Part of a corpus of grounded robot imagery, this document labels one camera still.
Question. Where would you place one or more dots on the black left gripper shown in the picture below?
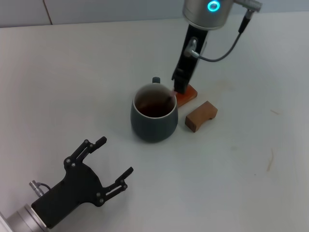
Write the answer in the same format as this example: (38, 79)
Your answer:
(74, 186)

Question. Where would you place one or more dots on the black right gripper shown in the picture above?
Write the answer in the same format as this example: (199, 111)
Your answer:
(189, 65)

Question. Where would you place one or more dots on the dark grey coffee mug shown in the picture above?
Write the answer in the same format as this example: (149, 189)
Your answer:
(152, 128)

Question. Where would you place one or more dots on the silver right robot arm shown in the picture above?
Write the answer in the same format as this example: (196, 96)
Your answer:
(205, 14)

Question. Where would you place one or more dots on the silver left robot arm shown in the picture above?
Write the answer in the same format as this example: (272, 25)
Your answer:
(24, 220)

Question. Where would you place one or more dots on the flat reddish wooden block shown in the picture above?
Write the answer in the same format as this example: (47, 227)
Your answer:
(187, 95)

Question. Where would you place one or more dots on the light arched wooden block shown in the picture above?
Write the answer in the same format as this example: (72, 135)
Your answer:
(196, 118)

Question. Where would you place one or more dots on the white robot body panel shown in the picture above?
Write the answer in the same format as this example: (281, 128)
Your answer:
(3, 224)

